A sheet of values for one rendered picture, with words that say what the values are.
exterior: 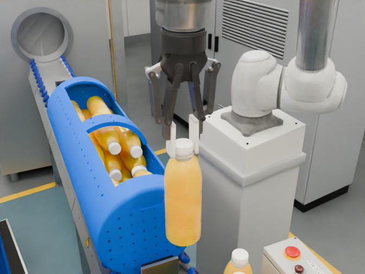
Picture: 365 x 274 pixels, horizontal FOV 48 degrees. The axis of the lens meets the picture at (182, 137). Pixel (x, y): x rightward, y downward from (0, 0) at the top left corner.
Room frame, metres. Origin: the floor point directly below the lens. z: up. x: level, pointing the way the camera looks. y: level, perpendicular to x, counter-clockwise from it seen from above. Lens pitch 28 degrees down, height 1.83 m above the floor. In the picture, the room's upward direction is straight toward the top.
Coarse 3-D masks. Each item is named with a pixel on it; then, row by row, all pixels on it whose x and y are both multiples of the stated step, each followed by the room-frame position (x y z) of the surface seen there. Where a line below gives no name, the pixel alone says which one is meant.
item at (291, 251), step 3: (288, 246) 0.77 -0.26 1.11; (291, 246) 0.77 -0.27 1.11; (285, 249) 0.76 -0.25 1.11; (288, 249) 0.76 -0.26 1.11; (291, 249) 0.76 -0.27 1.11; (294, 249) 0.76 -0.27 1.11; (297, 249) 0.76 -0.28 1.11; (285, 252) 0.75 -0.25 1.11; (288, 252) 0.75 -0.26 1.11; (291, 252) 0.75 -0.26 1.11; (294, 252) 0.75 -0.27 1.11; (297, 252) 0.75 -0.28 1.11; (288, 255) 0.74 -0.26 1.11; (291, 255) 0.74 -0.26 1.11; (294, 255) 0.74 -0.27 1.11; (297, 255) 0.74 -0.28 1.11
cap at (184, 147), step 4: (176, 140) 0.68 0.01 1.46; (180, 140) 0.68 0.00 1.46; (184, 140) 0.68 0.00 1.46; (188, 140) 0.68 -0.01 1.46; (176, 144) 0.66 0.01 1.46; (180, 144) 0.66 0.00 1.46; (184, 144) 0.66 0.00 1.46; (188, 144) 0.66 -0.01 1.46; (192, 144) 0.66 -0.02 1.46; (176, 148) 0.65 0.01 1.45; (180, 148) 0.65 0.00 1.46; (184, 148) 0.65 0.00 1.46; (188, 148) 0.65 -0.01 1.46; (192, 148) 0.66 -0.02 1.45; (176, 152) 0.65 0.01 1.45; (180, 152) 0.65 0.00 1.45; (184, 152) 0.65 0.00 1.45; (188, 152) 0.65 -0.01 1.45
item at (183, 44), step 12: (168, 36) 0.64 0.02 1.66; (180, 36) 0.63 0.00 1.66; (192, 36) 0.63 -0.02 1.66; (204, 36) 0.65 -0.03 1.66; (168, 48) 0.64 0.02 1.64; (180, 48) 0.63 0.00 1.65; (192, 48) 0.63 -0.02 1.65; (204, 48) 0.65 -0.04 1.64; (168, 60) 0.65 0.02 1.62; (180, 60) 0.66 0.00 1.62; (192, 60) 0.66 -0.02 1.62; (204, 60) 0.67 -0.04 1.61; (168, 72) 0.65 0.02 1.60
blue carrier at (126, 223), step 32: (64, 96) 1.48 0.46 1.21; (64, 128) 1.28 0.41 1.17; (96, 128) 1.19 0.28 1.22; (128, 128) 1.24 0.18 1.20; (64, 160) 1.20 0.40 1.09; (96, 160) 1.01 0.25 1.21; (96, 192) 0.89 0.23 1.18; (128, 192) 0.83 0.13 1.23; (160, 192) 0.85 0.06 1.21; (96, 224) 0.81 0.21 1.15; (128, 224) 0.81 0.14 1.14; (160, 224) 0.85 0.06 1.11; (128, 256) 0.81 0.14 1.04; (160, 256) 0.85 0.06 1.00
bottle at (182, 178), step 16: (176, 160) 0.66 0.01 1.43; (192, 160) 0.66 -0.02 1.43; (176, 176) 0.64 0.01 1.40; (192, 176) 0.64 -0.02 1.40; (176, 192) 0.63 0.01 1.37; (192, 192) 0.64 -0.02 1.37; (176, 208) 0.63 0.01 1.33; (192, 208) 0.63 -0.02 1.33; (176, 224) 0.63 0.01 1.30; (192, 224) 0.63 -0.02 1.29; (176, 240) 0.63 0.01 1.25; (192, 240) 0.63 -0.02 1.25
